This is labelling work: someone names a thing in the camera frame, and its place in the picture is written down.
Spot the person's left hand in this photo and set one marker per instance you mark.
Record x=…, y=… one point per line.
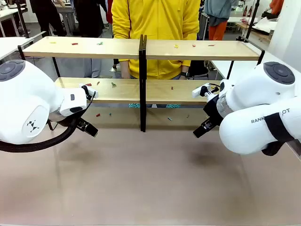
x=184, y=70

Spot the white side table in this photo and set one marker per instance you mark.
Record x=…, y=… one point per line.
x=11, y=46
x=277, y=58

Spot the wooden two-tier shelf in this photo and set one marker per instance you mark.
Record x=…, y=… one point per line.
x=142, y=82

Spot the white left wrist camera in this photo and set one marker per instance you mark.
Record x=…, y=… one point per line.
x=90, y=90

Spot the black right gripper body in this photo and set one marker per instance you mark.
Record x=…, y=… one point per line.
x=213, y=110

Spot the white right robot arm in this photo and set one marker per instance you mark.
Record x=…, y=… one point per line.
x=258, y=117

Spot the black stand pole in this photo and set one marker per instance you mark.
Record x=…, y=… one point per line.
x=23, y=18
x=254, y=18

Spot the black office chair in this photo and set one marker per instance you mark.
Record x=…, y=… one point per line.
x=198, y=69

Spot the white background desk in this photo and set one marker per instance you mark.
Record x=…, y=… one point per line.
x=9, y=20

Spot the black wristwatch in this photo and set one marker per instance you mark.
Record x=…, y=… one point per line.
x=183, y=75

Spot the bystander in black clothes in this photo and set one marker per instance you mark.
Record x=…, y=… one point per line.
x=47, y=16
x=89, y=16

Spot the person in yellow hoodie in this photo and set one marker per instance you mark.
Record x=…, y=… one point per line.
x=155, y=21

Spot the cluttered background workbench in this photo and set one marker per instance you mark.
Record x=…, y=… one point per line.
x=261, y=27

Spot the blue-green debris piece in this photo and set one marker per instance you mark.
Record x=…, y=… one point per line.
x=170, y=118

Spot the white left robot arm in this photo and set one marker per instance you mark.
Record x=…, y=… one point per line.
x=26, y=99

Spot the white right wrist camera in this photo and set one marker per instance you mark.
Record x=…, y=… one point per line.
x=200, y=90

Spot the bystander in orange trousers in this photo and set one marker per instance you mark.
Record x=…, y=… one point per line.
x=219, y=18

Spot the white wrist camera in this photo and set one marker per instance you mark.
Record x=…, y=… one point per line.
x=200, y=90
x=90, y=90

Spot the wooden shelf board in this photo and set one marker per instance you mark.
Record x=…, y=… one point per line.
x=202, y=50
x=82, y=48
x=117, y=90

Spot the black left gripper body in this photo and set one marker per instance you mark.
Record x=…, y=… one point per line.
x=82, y=123

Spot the green debris piece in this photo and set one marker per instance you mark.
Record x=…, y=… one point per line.
x=100, y=43
x=113, y=84

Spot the person's right hand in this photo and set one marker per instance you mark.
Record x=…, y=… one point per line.
x=125, y=70

